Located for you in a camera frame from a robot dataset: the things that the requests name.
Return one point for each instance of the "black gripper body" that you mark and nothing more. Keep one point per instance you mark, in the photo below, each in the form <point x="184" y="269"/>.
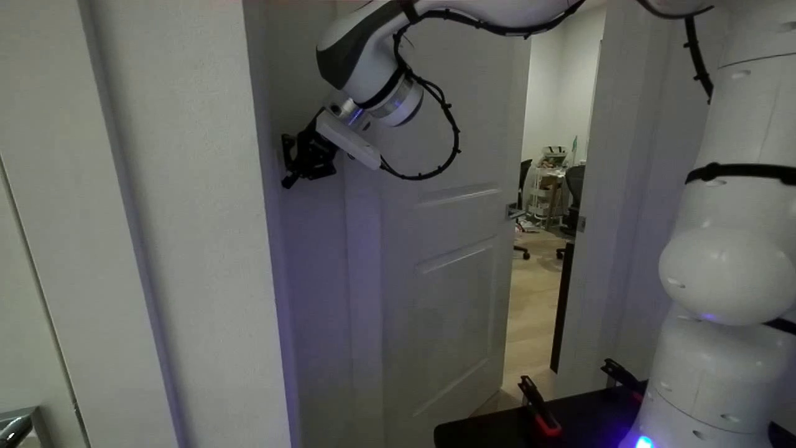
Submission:
<point x="314" y="153"/>

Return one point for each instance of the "white panelled door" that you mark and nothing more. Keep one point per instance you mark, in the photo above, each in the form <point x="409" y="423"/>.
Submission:
<point x="449" y="265"/>

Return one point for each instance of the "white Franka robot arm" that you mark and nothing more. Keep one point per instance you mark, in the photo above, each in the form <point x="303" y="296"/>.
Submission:
<point x="729" y="249"/>

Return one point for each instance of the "black robot base board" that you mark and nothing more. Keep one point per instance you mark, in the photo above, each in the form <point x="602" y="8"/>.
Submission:
<point x="581" y="423"/>

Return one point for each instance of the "black orange spring clamp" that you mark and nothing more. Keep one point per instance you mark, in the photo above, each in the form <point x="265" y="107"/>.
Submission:
<point x="537" y="408"/>
<point x="622" y="377"/>

